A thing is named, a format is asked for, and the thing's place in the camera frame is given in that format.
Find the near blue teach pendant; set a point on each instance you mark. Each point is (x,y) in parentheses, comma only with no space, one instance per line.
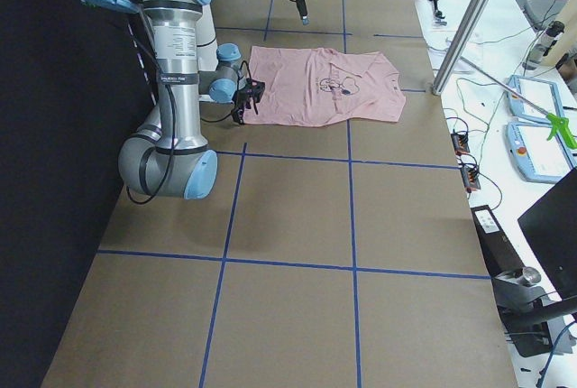
(538,159)

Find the black monitor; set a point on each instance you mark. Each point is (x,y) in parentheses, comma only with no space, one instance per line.
(549,226)

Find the black box with label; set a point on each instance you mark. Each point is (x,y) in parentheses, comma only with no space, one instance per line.
(498,253)

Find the aluminium frame post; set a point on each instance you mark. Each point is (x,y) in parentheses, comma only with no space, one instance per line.
(466,27)

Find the blue teach pendant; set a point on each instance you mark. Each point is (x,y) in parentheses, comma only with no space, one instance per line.
(538,159)
(541,92)

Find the metal reacher grabber tool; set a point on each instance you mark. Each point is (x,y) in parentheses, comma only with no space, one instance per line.
(482,97)

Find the far blue teach pendant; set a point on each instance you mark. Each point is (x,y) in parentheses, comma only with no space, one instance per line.
(541,92)

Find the pink Snoopy t-shirt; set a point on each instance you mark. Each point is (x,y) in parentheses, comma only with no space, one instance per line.
(322,86)

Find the metal stand with knob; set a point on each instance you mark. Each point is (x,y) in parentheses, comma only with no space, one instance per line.
(533,321)

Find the orange black connector box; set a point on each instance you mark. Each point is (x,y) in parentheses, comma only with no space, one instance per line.
(460,141)

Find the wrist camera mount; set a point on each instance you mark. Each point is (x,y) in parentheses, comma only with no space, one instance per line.
(252,90)

